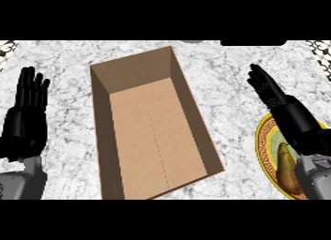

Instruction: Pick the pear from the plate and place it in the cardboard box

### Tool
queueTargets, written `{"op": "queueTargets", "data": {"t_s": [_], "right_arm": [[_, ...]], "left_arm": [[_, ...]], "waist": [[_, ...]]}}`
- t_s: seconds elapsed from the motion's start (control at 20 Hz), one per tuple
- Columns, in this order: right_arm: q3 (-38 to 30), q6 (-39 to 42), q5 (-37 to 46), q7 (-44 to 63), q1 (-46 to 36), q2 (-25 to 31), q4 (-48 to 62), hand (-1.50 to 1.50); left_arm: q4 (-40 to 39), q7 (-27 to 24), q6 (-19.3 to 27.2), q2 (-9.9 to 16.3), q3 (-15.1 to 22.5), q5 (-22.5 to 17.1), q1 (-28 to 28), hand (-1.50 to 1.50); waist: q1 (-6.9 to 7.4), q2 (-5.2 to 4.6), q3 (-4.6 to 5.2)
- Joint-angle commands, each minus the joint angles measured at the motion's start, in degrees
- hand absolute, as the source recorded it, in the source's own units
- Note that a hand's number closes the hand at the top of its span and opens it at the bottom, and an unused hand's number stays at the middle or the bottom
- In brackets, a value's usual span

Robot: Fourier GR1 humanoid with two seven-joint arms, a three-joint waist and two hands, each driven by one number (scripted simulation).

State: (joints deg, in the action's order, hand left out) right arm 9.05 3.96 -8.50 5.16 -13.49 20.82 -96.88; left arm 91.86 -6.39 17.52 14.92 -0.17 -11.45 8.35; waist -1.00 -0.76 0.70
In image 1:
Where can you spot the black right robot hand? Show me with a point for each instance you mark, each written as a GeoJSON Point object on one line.
{"type": "Point", "coordinates": [297, 125]}

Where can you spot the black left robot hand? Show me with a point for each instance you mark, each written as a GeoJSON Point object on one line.
{"type": "Point", "coordinates": [25, 125]}

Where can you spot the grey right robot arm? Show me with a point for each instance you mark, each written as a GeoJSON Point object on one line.
{"type": "Point", "coordinates": [321, 178]}

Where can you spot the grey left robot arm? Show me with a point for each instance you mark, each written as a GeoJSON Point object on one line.
{"type": "Point", "coordinates": [18, 181]}

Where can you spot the yellow patterned plate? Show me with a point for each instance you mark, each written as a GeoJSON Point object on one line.
{"type": "Point", "coordinates": [268, 150]}

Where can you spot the green-brown pear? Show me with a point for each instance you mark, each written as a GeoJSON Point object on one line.
{"type": "Point", "coordinates": [287, 172]}

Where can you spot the brown cardboard box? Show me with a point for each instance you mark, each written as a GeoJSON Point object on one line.
{"type": "Point", "coordinates": [150, 125]}

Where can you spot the black appliance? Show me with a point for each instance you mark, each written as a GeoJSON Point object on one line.
{"type": "Point", "coordinates": [253, 42]}

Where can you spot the grey round object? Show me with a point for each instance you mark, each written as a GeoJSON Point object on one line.
{"type": "Point", "coordinates": [192, 41]}

